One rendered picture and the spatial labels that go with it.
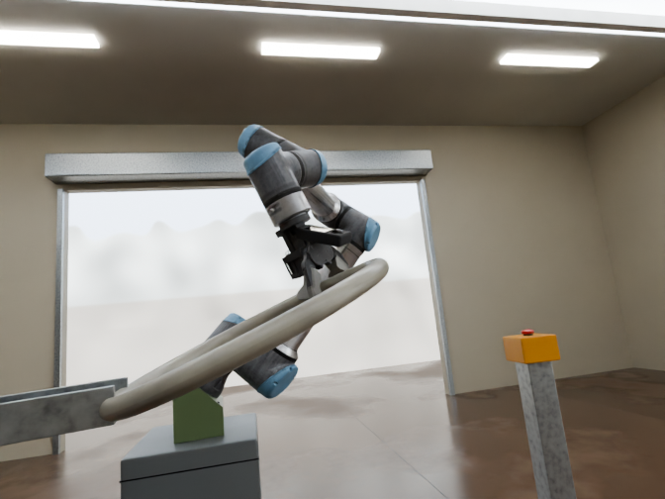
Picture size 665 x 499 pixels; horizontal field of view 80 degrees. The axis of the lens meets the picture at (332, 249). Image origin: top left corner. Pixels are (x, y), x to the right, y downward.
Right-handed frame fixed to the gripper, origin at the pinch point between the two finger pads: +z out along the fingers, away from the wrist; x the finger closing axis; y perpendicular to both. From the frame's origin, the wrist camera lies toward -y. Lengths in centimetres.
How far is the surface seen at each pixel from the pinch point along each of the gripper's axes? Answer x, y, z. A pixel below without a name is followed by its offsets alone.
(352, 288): 25.5, -24.2, -4.0
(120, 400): 46.8, -2.8, -4.9
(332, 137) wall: -439, 249, -173
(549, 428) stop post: -54, -5, 67
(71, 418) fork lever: 49.0, 8.2, -5.3
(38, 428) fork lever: 52, 10, -6
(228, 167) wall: -291, 321, -179
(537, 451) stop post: -52, 1, 73
